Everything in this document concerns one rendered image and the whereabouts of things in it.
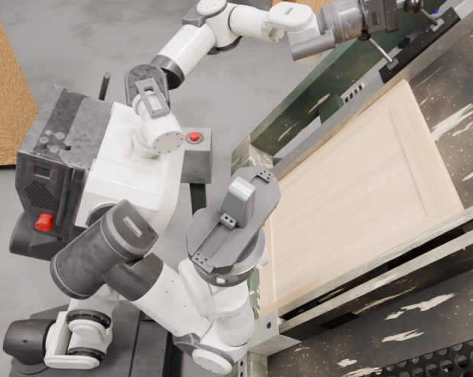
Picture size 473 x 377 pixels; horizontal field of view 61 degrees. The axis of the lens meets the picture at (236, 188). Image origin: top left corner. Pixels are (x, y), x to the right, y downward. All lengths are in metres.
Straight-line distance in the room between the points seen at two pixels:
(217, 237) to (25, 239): 0.79
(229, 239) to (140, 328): 1.51
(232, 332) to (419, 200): 0.44
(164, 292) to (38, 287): 1.65
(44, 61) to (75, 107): 3.03
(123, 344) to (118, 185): 1.21
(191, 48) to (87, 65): 2.71
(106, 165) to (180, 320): 0.31
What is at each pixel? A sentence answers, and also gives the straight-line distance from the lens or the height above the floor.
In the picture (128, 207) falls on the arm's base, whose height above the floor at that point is 1.34.
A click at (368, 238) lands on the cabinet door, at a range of 0.91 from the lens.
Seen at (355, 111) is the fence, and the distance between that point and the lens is 1.11.
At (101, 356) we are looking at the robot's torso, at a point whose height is 0.29.
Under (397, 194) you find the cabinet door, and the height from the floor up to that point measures 1.27.
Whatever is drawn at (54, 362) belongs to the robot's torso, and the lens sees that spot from 1.79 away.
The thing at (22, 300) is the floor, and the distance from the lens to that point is 2.34.
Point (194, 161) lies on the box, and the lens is 1.46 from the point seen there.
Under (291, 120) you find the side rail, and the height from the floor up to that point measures 1.03.
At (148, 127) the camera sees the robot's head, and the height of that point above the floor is 1.43.
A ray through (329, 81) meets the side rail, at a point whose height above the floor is 1.18.
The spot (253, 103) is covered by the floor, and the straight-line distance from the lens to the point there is 3.16.
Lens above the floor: 1.91
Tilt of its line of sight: 49 degrees down
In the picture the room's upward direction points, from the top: 2 degrees clockwise
